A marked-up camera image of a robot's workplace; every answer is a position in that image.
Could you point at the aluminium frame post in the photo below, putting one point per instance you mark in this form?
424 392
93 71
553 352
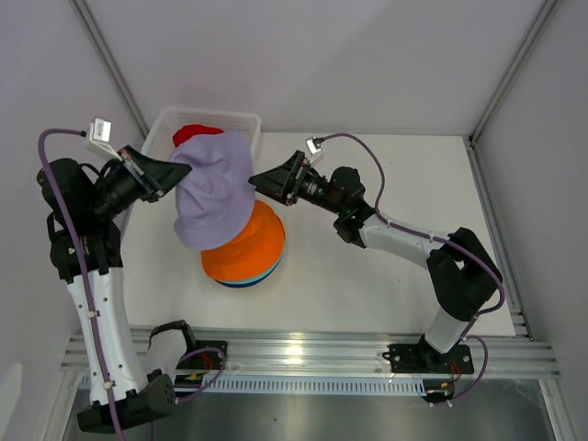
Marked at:
98 41
524 49

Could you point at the red bucket hat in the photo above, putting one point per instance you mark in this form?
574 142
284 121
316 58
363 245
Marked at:
192 130

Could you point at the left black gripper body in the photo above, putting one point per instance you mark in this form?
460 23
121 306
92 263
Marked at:
117 191

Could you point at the orange bucket hat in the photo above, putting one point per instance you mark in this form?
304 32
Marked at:
252 253

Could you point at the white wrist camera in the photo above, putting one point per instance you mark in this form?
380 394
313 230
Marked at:
97 140
315 149

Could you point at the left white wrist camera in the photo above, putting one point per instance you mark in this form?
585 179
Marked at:
97 140

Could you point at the lavender bucket hat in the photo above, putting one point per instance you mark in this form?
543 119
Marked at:
215 200

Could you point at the white slotted cable duct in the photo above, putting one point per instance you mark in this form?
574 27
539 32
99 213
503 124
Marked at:
258 384

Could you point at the right aluminium table rail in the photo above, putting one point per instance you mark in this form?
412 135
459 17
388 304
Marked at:
503 261

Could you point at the left aluminium frame post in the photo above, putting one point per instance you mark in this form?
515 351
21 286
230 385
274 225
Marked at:
98 41

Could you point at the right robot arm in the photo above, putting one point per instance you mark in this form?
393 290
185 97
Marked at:
463 275

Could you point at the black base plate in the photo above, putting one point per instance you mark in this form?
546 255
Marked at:
409 358
208 357

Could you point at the dark blue bucket hat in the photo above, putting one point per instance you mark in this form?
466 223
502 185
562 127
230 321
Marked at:
243 286

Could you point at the right aluminium frame post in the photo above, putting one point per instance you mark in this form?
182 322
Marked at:
524 49

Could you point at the teal bucket hat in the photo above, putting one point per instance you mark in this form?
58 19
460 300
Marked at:
257 279

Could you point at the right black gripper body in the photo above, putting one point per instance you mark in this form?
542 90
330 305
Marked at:
315 189

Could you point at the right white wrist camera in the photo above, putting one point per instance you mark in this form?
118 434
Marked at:
315 149

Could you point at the white plastic bin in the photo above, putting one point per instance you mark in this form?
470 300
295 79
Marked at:
159 142

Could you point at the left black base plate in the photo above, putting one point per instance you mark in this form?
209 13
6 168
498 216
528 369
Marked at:
208 357

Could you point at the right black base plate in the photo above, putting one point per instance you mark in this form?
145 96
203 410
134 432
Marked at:
409 358

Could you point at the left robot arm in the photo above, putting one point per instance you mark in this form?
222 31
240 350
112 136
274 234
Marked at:
126 390

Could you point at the aluminium mounting rail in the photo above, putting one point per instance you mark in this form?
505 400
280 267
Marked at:
326 354

